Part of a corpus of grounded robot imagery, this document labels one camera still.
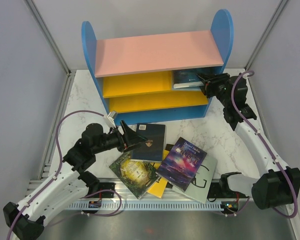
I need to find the purple Robinson Crusoe book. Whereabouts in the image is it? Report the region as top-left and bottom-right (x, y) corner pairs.
(156, 137), (207, 192)

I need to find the teal ocean cover book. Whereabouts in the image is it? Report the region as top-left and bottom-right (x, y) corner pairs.
(172, 69), (203, 88)

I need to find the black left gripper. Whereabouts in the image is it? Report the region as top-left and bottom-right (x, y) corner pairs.
(92, 119), (148, 154)

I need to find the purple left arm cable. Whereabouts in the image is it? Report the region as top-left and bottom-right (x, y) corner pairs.
(6, 109), (108, 240)

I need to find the blue pink yellow bookshelf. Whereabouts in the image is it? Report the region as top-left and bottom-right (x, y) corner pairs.
(81, 9), (234, 125)

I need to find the yellow book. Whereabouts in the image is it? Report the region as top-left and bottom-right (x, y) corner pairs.
(147, 177), (168, 199)

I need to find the dark navy book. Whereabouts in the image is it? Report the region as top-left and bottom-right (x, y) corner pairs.
(131, 123), (166, 163)

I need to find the grey book with letter G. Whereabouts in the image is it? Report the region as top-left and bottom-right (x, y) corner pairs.
(172, 155), (217, 204)

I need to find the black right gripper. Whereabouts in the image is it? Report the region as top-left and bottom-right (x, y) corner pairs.
(196, 72), (231, 107)

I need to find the light blue book with barcode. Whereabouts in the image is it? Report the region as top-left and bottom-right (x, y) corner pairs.
(171, 84), (202, 92)

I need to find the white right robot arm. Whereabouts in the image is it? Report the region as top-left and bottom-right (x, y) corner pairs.
(198, 71), (300, 218)

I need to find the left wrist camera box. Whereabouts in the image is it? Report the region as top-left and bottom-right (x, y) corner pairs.
(104, 111), (118, 128)

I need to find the white slotted cable duct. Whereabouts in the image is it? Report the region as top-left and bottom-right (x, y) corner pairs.
(66, 200), (224, 211)

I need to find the green forest cover book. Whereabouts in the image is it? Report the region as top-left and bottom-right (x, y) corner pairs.
(109, 152), (159, 200)

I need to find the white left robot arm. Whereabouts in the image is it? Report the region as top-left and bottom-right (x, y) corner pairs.
(3, 121), (146, 240)

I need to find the black W.S. book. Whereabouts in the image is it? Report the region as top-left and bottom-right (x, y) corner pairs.
(163, 144), (174, 158)

